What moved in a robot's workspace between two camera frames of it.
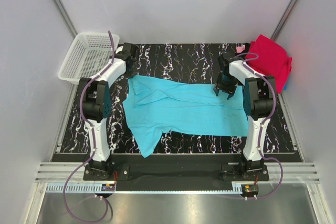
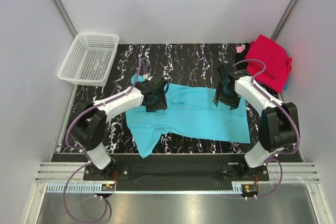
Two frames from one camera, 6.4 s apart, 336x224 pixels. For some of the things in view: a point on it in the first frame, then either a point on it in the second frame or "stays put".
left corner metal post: x=59 y=3 stays put
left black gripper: x=132 y=72 to x=161 y=105
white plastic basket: x=90 y=53 stays put
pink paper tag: x=240 y=49 stays put
